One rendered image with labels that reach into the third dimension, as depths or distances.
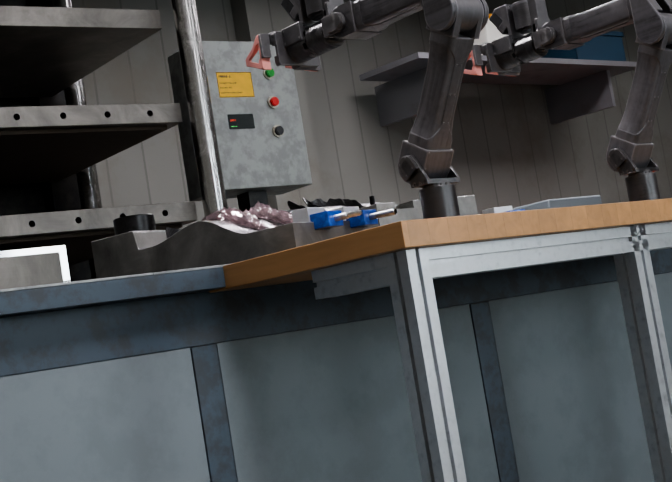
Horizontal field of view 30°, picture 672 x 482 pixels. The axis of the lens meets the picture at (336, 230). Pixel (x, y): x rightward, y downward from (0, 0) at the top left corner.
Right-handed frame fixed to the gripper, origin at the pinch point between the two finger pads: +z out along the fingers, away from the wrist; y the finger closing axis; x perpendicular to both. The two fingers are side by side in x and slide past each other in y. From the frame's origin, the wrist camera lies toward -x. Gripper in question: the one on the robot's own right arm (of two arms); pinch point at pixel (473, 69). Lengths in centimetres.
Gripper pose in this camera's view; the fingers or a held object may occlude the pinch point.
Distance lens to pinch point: 288.4
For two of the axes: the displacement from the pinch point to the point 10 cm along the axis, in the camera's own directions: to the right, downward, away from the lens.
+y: -7.4, 0.7, -6.7
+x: 1.7, 9.8, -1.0
